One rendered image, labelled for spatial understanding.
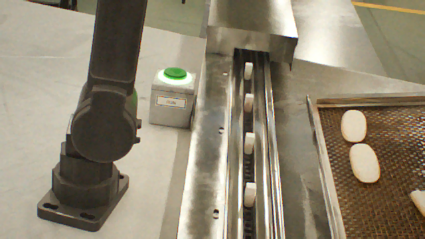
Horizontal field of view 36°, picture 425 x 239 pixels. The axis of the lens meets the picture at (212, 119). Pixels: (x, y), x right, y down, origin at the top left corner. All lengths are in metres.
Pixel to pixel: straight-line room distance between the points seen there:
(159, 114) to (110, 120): 0.31
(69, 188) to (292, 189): 0.33
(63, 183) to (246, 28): 0.57
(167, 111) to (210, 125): 0.09
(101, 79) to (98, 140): 0.07
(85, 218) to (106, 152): 0.10
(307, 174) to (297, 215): 0.12
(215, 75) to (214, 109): 0.14
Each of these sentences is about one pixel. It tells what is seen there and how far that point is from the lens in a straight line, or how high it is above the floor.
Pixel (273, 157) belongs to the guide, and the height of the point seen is 0.86.
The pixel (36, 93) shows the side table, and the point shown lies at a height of 0.82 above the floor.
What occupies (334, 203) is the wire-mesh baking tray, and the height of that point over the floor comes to 0.89.
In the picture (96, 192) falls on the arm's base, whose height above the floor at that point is 0.86.
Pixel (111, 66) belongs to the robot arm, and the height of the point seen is 1.03.
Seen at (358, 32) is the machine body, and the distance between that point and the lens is 1.71.
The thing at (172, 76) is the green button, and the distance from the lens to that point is 1.06.
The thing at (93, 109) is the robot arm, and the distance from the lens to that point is 0.77.
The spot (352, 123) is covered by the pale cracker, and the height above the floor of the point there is 0.91.
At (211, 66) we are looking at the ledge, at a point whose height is 0.86.
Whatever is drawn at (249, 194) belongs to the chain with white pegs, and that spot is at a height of 0.86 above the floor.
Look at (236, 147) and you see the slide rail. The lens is 1.00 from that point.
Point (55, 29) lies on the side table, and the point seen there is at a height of 0.82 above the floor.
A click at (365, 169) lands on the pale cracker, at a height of 0.91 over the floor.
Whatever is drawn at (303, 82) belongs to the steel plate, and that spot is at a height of 0.82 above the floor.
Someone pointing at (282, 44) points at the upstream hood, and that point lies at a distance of 1.29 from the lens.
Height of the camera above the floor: 1.34
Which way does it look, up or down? 28 degrees down
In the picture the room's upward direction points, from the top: 8 degrees clockwise
